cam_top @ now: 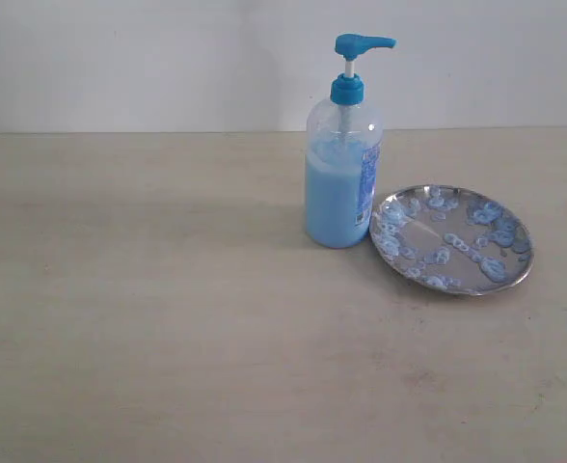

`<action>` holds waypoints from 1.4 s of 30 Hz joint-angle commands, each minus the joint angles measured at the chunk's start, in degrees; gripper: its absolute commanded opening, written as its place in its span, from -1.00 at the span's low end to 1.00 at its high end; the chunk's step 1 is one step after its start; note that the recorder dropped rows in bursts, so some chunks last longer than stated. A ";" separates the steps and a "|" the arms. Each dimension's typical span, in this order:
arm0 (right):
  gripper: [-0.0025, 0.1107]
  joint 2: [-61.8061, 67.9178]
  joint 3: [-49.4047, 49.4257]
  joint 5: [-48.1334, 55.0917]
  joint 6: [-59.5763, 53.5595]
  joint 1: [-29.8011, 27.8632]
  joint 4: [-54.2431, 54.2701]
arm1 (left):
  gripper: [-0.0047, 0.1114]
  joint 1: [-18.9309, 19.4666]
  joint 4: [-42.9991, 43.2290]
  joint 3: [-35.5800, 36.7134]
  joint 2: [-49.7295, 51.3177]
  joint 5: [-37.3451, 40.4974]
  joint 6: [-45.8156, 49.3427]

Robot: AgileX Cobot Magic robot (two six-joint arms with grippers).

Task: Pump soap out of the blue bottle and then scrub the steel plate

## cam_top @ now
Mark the blue pump soap bottle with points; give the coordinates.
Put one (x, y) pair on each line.
(344, 140)

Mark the round steel plate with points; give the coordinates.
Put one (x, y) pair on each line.
(451, 239)

